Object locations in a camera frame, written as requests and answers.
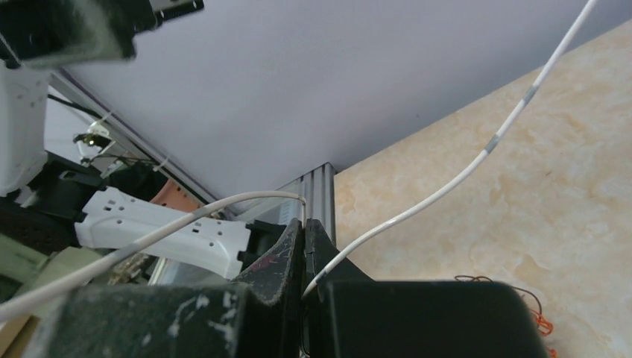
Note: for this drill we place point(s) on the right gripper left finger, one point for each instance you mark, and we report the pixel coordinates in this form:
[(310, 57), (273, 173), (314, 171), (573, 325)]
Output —
[(270, 308)]

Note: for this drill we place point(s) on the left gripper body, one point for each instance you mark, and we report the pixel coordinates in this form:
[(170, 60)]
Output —
[(50, 34)]

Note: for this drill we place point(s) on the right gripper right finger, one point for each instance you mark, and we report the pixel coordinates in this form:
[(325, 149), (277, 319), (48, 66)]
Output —
[(350, 314)]

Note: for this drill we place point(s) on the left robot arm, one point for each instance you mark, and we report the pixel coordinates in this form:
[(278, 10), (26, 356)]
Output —
[(48, 202)]

